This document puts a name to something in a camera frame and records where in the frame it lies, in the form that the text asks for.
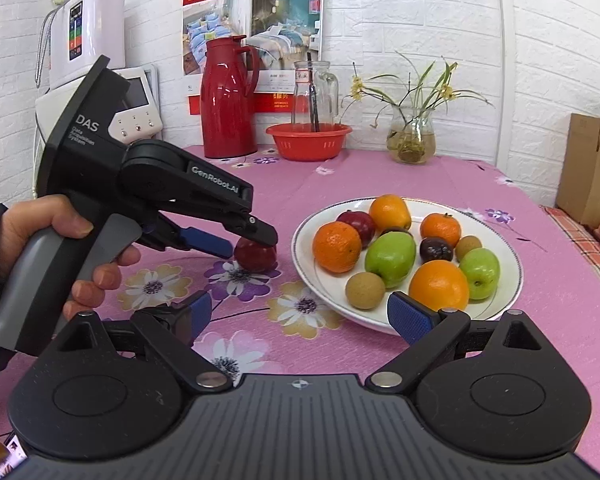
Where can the small mandarin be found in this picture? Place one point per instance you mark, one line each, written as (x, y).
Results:
(440, 229)

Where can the white plate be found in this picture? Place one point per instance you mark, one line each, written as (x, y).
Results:
(330, 290)

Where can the large bumpy mandarin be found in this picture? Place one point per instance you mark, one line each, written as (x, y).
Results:
(337, 247)

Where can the small brown longan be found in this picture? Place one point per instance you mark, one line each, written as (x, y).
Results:
(469, 247)

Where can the pink floral tablecloth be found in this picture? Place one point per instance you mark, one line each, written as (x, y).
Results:
(555, 320)

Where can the large smooth orange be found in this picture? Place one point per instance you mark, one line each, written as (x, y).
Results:
(439, 286)

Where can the checkered cloth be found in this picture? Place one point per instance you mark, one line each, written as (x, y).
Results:
(575, 232)

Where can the large green apple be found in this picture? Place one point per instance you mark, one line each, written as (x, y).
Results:
(390, 259)

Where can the red apple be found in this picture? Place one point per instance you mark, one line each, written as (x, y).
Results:
(252, 258)
(357, 224)

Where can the cardboard box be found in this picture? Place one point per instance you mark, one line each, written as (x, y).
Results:
(592, 170)

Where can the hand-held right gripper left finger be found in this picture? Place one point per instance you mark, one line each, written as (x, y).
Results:
(201, 310)

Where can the white water purifier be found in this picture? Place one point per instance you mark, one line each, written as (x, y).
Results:
(95, 25)

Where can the green orchid plant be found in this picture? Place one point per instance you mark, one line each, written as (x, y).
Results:
(356, 89)

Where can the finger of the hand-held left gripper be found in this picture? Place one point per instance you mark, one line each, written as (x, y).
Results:
(260, 231)
(210, 243)

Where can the white appliance with screen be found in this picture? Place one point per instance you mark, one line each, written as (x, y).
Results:
(135, 120)

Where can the small green apple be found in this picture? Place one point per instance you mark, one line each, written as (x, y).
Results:
(480, 272)

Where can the red thermos jug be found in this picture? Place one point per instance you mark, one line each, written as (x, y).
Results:
(227, 105)

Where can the large brown longan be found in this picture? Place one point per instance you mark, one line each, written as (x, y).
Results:
(365, 290)

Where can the dark purple plum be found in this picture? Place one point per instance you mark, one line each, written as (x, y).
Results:
(436, 250)

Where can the black stirring stick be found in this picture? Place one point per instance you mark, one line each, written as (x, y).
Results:
(314, 105)

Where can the person's left hand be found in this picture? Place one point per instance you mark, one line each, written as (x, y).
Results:
(35, 215)

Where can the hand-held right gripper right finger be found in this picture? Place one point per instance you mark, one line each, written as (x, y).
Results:
(410, 317)

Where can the wall calendar poster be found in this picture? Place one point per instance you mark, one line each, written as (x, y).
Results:
(280, 20)

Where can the red plastic basket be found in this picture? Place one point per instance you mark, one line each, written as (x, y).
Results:
(307, 146)

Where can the glass vase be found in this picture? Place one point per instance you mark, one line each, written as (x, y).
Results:
(410, 142)

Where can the glass pitcher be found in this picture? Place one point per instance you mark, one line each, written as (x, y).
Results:
(325, 95)

